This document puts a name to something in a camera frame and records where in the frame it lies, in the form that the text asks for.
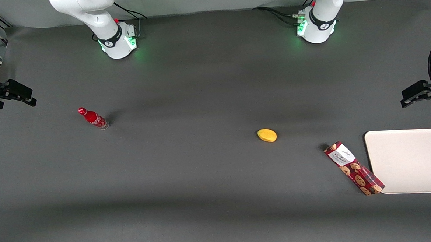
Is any red tartan cookie box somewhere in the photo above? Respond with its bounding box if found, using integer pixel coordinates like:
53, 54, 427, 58
323, 138, 386, 199

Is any cream plastic tray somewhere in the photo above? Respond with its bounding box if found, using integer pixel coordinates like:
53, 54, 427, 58
364, 127, 431, 197

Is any dark grey table mat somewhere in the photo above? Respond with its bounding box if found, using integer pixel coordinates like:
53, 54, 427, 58
0, 0, 431, 242

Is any red cola bottle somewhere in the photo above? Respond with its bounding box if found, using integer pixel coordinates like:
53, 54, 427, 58
77, 106, 111, 132

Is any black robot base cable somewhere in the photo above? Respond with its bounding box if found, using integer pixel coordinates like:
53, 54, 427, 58
251, 0, 320, 28
113, 1, 148, 22

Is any black clamp mount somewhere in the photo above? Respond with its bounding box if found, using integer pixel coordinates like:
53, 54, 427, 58
399, 69, 431, 110
0, 77, 38, 110

